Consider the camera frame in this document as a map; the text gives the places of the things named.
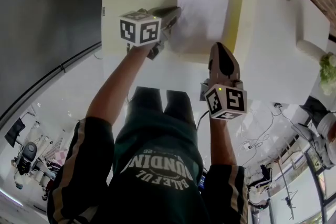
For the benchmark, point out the white and green flowers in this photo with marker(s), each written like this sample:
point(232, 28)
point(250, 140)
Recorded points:
point(328, 70)

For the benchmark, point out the black office chair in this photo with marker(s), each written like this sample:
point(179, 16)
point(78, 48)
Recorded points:
point(26, 156)

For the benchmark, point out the dark green printed shirt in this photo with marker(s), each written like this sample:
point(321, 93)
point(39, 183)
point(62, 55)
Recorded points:
point(157, 170)

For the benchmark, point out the black tripod stand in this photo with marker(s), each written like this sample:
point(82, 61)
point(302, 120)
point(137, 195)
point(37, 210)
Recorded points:
point(288, 202)

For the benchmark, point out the person's right forearm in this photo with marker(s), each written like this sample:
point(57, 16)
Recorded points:
point(221, 141)

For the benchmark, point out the white sheet of paper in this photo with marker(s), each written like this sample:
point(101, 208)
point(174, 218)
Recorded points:
point(202, 10)

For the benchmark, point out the white power adapter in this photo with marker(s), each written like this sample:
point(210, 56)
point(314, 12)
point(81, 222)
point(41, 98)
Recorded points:
point(245, 146)

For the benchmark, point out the dark trousers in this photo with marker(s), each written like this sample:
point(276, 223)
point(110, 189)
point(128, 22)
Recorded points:
point(149, 99)

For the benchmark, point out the pink checkered board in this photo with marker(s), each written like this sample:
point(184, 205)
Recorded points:
point(60, 158)

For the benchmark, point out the black monitor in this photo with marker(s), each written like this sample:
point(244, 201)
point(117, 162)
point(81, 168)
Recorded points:
point(15, 132)

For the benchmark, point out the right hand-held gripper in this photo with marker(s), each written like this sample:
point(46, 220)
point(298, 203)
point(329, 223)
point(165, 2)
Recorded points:
point(225, 102)

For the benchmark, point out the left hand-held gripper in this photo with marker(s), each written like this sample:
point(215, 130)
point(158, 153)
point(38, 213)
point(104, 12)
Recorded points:
point(139, 31)

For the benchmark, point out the white vase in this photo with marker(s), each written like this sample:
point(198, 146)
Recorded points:
point(311, 47)

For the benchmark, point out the person's left forearm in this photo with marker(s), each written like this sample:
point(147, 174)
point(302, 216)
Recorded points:
point(118, 81)

